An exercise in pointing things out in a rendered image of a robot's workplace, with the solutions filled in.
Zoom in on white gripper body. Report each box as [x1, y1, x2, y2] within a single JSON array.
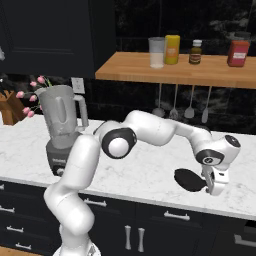
[[203, 166, 231, 197]]

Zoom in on black blender lid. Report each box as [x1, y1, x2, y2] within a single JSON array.
[[173, 168, 207, 193]]

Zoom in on grey blender with clear jar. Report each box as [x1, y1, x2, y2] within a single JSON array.
[[34, 84, 90, 177]]

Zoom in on dark drawer front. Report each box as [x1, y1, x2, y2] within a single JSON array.
[[0, 180, 48, 203], [0, 234, 63, 256], [0, 197, 54, 224], [0, 217, 62, 242], [78, 193, 137, 218], [135, 202, 219, 232]]

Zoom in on hanging metal spoon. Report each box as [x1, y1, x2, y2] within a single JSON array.
[[200, 85, 213, 125]]

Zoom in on dark appliance door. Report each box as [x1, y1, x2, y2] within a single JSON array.
[[209, 219, 256, 256]]

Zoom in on hanging metal spatula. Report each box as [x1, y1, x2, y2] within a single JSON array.
[[183, 84, 196, 120]]

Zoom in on dark cupboard door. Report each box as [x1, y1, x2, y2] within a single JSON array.
[[87, 211, 136, 256], [134, 219, 209, 256]]

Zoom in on hanging metal ladle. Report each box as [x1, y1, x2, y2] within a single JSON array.
[[151, 83, 166, 119]]

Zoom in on dark sauce bottle white cap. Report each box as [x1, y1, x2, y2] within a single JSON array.
[[188, 39, 204, 66]]

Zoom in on red jar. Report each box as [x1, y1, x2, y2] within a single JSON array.
[[226, 31, 252, 68]]

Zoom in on yellow bottle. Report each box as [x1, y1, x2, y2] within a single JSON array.
[[163, 32, 182, 66]]

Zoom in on clear glass cup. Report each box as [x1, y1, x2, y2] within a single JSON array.
[[147, 36, 167, 70]]

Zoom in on pink flowers bunch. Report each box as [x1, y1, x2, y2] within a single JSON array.
[[15, 75, 54, 119]]

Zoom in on wooden knife block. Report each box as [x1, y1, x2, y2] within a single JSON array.
[[0, 89, 27, 127]]

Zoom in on dark upper cupboard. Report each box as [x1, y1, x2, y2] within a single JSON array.
[[0, 0, 117, 80]]

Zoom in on silver appliance handle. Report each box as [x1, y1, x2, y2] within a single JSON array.
[[233, 233, 256, 249]]

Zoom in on silver cupboard door handle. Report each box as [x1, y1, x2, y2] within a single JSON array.
[[124, 225, 132, 251], [137, 227, 146, 254]]

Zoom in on wooden wall shelf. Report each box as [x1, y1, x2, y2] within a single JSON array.
[[94, 51, 256, 91]]

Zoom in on white wall outlet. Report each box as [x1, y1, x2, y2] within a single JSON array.
[[70, 76, 86, 95]]

